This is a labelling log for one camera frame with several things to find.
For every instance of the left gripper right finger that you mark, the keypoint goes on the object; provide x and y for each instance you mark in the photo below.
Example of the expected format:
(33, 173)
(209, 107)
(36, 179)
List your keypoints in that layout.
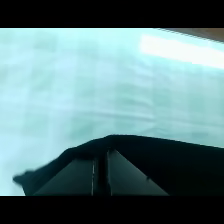
(131, 180)

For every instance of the black garment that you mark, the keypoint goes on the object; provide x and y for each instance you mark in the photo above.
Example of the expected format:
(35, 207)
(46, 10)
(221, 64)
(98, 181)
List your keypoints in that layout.
(186, 166)

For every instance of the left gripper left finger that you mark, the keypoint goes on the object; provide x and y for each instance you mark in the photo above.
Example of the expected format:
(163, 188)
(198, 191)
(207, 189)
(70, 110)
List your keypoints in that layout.
(70, 181)

